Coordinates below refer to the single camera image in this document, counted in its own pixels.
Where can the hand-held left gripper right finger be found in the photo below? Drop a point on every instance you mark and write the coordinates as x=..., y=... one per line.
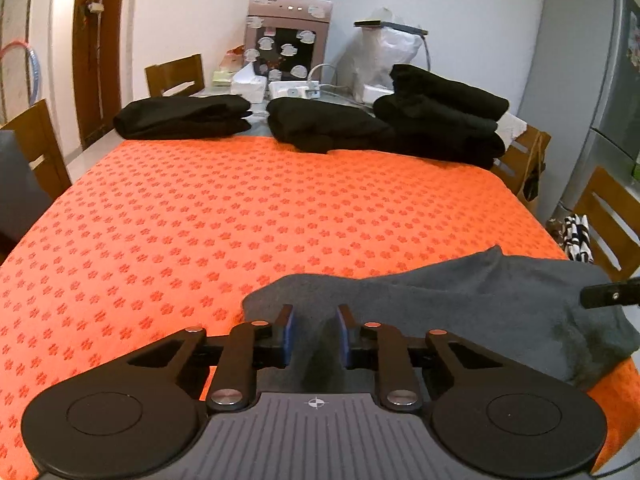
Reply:
x=344, y=332

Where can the green tissue pack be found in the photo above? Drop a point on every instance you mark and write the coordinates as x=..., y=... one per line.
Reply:
x=222, y=76

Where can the striped cloth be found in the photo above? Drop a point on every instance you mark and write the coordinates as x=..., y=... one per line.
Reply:
x=577, y=237

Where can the white tissue box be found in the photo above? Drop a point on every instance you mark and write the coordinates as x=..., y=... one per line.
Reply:
x=247, y=90

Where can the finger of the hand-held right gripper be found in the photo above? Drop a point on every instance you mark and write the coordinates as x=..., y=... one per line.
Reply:
x=610, y=295

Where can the white power strip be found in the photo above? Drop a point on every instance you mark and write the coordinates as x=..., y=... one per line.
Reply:
x=290, y=91

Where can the white plastic bag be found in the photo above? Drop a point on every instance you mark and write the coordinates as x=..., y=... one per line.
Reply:
x=385, y=55

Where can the pink water dispenser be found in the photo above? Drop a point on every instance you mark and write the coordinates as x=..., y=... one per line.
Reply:
x=290, y=7

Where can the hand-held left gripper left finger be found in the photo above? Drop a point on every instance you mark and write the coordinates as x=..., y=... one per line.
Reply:
x=287, y=332

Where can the brown paper bag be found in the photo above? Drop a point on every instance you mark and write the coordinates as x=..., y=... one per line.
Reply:
x=524, y=187

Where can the white cloth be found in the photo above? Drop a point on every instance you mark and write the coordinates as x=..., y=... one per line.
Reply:
x=512, y=122

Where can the hula hoop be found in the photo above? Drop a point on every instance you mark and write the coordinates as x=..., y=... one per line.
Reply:
x=37, y=67

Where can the orange flower-patterned mat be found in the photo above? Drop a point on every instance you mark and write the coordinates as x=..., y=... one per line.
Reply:
x=250, y=210

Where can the dark flat bar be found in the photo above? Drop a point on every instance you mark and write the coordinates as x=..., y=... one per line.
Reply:
x=380, y=23

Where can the wooden chair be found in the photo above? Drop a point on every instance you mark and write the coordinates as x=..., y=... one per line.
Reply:
x=510, y=167
x=175, y=65
x=30, y=120
x=600, y=195

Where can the white appliance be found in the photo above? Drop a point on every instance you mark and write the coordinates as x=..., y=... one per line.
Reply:
x=377, y=92

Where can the grey pants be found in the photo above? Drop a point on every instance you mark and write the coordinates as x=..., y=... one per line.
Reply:
x=475, y=300

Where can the grey refrigerator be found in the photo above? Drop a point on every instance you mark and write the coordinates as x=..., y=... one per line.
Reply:
x=575, y=85

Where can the brown wooden door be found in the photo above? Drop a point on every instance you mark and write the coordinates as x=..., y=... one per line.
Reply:
x=100, y=85

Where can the grey cloth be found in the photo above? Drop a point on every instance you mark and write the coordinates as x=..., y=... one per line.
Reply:
x=20, y=195

